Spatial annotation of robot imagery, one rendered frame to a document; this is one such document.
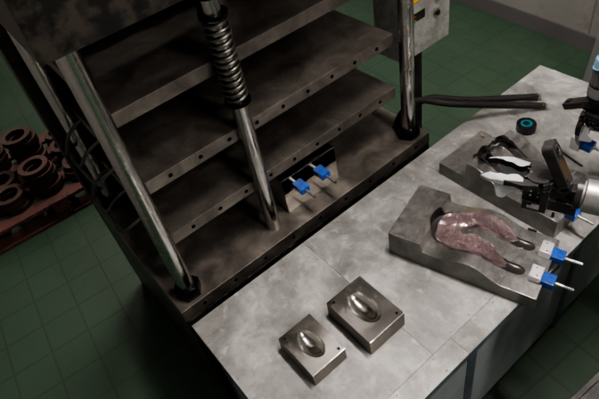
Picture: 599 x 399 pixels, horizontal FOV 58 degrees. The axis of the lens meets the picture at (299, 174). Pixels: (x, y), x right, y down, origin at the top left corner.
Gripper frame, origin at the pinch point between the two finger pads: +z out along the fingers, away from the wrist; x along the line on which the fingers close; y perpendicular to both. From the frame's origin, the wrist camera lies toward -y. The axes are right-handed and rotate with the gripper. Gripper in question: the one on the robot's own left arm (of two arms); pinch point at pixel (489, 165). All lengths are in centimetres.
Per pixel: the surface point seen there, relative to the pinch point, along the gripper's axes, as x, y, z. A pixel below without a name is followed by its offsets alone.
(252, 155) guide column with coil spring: 10, 25, 79
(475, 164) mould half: 60, 44, 16
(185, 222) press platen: -12, 43, 95
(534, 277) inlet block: 23, 55, -14
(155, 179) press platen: -19, 20, 95
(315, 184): 39, 57, 74
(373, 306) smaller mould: -4, 61, 29
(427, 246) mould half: 23, 56, 21
